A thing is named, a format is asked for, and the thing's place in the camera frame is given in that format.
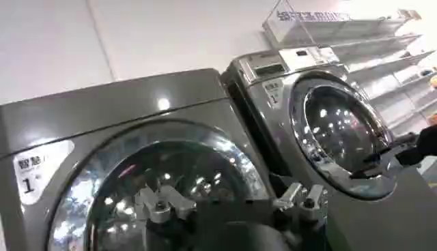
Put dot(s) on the grey dryer with display panel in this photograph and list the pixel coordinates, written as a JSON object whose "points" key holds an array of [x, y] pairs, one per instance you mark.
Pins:
{"points": [[269, 136]]}

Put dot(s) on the round glass dryer door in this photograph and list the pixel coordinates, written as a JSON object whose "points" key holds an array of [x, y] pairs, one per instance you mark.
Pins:
{"points": [[341, 133], [191, 163]]}

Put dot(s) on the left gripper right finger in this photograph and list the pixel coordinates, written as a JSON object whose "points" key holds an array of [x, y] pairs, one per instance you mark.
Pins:
{"points": [[309, 203]]}

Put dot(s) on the white box on dryer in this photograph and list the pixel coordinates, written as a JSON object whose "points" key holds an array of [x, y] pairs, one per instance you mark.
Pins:
{"points": [[307, 56]]}

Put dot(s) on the white shelf rack with goods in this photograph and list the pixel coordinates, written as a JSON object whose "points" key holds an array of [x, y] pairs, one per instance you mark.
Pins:
{"points": [[385, 54]]}

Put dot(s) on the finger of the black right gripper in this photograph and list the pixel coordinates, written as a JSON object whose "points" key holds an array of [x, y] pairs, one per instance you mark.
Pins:
{"points": [[408, 158]]}

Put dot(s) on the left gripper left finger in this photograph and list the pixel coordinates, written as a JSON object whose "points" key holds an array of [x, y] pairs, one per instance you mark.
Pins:
{"points": [[164, 206]]}

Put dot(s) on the white number label sticker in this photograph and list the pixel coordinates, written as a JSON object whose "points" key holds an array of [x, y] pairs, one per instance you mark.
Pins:
{"points": [[273, 92], [37, 170]]}

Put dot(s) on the grey dryer numbered one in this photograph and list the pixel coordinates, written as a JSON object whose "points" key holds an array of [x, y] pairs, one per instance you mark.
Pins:
{"points": [[112, 99]]}

